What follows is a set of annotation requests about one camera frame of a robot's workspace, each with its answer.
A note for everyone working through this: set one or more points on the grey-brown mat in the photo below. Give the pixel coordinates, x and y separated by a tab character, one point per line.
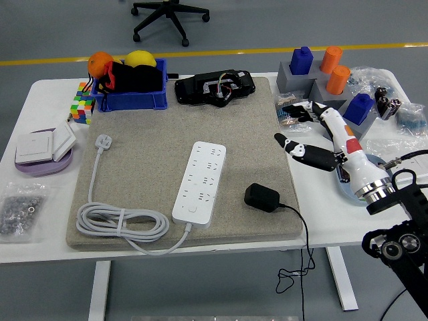
150	133

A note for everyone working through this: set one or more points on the small yellow fruit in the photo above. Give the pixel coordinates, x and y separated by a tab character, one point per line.
117	61

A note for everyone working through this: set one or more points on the dark capacitor with print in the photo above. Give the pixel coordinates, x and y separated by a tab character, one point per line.
342	175

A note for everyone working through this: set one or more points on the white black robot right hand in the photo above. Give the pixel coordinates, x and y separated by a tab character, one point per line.
351	157

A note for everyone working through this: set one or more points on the white power strip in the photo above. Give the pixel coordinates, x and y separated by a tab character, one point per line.
200	180

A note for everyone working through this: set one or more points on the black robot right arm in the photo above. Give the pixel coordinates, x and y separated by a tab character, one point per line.
388	249

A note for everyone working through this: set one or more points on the small black object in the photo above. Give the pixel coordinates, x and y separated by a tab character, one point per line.
174	75

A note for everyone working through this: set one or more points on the bag of taped resistors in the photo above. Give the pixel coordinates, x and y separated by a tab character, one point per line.
284	98

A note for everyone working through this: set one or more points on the blue square peg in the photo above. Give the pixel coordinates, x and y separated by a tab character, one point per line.
359	108
301	61

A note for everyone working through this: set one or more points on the white wall socket panel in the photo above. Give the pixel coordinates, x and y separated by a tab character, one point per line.
420	166

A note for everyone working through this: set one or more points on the large yellow lemon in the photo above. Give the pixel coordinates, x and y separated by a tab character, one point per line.
140	58

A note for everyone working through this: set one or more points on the light blue dish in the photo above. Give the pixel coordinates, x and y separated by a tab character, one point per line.
346	191

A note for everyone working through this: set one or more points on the white table leg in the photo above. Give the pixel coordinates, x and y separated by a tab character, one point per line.
98	291
342	281

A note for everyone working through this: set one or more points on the bag of blue resistors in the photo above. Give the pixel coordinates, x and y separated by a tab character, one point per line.
364	78
411	120

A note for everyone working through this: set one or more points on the black plug adapter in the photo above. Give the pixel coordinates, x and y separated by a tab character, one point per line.
261	197

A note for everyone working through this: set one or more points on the black open electronic housing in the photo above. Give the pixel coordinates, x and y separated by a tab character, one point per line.
190	90

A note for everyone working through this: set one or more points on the grey square block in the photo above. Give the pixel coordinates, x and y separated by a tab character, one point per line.
287	82
319	92
369	125

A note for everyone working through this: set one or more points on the small metal key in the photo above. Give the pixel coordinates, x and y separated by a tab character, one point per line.
69	117

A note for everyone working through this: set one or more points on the purple oval tray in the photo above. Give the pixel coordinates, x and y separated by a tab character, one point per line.
43	168

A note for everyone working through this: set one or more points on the bag of metal nuts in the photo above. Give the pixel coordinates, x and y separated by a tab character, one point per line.
20	210

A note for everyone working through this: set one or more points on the blue plastic bin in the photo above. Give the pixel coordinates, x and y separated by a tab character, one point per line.
133	100

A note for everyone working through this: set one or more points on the orange cylinder peg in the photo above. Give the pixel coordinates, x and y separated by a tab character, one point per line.
337	80
331	58

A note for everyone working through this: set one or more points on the loose black capacitor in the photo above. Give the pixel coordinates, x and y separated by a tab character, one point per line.
383	105
381	93
392	108

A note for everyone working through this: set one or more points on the orange fruit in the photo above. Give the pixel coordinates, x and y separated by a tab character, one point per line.
98	63

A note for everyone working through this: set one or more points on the white wall switch panel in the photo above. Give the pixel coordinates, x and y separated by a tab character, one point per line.
63	140
33	147

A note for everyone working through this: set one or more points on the colourful puzzle cube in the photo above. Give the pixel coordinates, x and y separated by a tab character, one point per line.
82	107

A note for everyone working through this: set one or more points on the clear plastic bag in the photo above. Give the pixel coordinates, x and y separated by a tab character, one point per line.
384	145

